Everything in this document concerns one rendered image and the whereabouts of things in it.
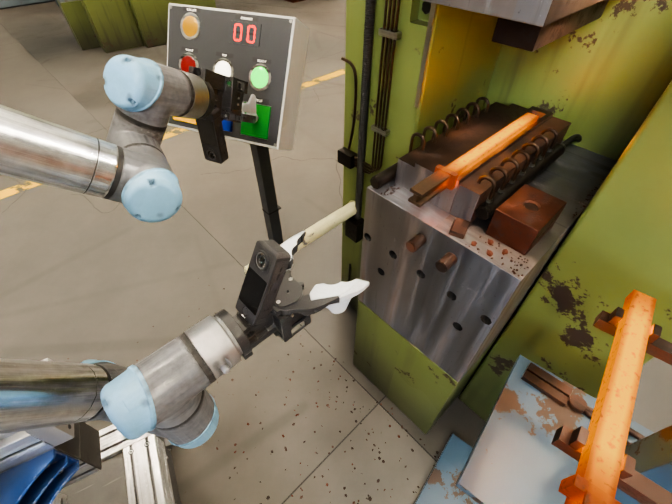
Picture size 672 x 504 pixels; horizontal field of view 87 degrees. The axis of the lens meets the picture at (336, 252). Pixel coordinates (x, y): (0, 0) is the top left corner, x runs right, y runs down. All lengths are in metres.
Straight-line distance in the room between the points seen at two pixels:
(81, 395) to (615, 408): 0.64
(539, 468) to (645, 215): 0.48
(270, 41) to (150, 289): 1.40
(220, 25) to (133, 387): 0.80
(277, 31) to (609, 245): 0.81
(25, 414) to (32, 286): 1.84
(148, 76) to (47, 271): 1.85
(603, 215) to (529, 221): 0.15
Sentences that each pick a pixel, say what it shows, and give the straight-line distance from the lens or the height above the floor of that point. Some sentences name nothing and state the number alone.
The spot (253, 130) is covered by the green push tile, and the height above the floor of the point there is 0.99.
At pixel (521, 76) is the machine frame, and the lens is 1.17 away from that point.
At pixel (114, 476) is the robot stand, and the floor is 0.21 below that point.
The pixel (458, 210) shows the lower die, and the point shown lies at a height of 0.93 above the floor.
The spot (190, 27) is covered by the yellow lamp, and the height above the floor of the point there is 1.16.
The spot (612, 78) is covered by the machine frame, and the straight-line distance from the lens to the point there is 1.11.
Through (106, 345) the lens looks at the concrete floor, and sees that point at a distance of 1.89.
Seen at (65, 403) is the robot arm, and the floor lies 0.99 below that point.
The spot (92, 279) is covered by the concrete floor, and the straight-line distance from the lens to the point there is 2.19.
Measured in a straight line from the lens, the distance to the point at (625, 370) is 0.60.
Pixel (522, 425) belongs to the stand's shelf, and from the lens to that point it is 0.81.
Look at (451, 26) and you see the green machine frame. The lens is 0.93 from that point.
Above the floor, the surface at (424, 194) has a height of 1.01.
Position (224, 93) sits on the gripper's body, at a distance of 0.78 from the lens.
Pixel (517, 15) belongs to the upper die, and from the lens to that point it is 0.63.
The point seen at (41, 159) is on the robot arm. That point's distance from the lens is 0.53.
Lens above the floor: 1.41
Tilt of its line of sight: 47 degrees down
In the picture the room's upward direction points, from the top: straight up
